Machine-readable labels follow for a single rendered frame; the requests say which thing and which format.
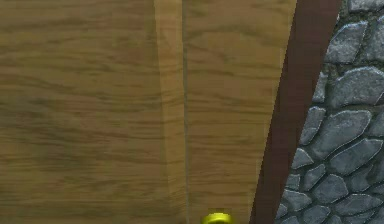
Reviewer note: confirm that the light wooden room door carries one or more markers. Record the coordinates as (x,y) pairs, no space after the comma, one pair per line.
(100,100)

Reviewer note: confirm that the yellow round door knob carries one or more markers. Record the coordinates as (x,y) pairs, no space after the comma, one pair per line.
(216,219)

